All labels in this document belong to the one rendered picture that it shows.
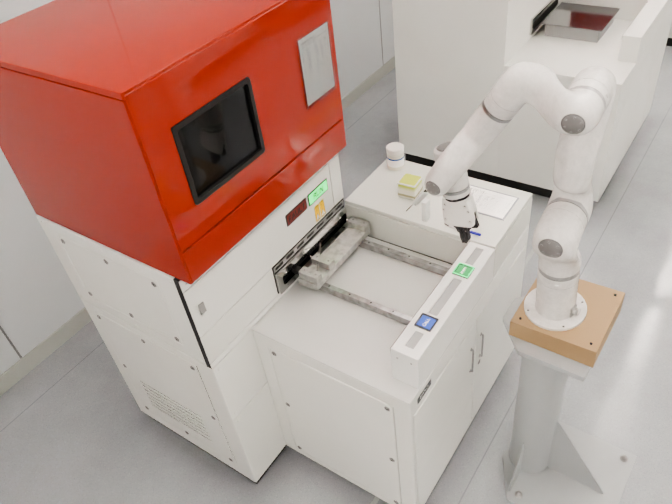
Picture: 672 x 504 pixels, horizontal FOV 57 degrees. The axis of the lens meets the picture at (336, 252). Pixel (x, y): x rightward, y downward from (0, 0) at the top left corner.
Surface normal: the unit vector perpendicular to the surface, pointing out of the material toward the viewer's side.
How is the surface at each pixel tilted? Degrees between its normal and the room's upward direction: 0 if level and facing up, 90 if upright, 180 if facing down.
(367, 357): 0
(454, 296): 0
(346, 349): 0
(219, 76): 90
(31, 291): 90
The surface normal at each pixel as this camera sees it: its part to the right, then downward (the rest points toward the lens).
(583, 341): -0.17, -0.72
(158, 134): 0.82, 0.30
